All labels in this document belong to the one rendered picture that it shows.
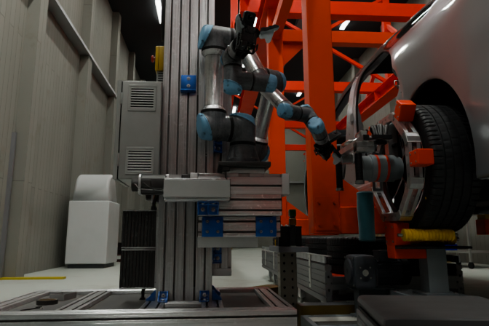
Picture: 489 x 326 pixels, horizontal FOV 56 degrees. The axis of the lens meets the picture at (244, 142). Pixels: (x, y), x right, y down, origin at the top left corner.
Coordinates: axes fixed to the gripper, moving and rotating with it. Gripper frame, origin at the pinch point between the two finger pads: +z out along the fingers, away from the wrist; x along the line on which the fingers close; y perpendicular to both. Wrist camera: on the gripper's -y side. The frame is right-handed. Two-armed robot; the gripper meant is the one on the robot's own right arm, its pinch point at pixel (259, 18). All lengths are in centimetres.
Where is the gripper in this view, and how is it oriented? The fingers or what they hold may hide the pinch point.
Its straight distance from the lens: 162.6
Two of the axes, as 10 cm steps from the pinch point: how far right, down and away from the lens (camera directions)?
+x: -9.4, -2.0, -2.9
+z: 3.3, -1.9, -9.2
